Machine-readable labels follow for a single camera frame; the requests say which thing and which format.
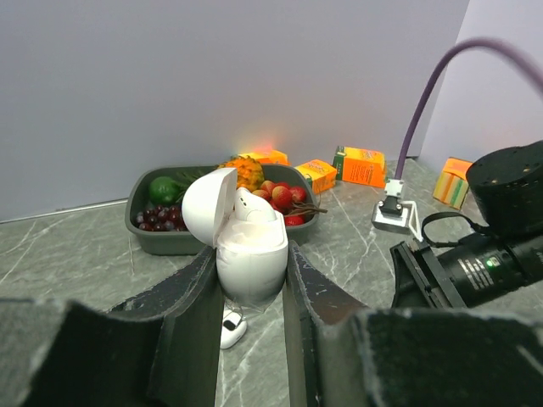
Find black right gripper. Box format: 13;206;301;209
390;233;542;309

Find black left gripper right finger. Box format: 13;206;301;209
283;243;542;406

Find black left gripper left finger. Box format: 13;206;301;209
1;248;223;406

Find white square charging case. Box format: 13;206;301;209
220;308;248;349

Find white oval charging case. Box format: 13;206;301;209
182;168;288;309

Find white clip earbud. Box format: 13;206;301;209
234;187;277;223

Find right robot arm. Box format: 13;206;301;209
390;142;542;309

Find orange striped sponge box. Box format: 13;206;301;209
433;157;472;209

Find dark purple grapes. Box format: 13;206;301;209
132;205;188;232

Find dark grey fruit tray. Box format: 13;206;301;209
125;164;320;256

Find orange sponge box near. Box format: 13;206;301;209
333;146;387;188

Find green pepper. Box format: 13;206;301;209
148;176;182;206

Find orange box middle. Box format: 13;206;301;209
295;159;337;194

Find orange pineapple toy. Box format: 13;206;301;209
217;155;265;192

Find orange box back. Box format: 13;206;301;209
239;149;290;165

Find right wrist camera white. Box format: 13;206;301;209
372;179;423;241

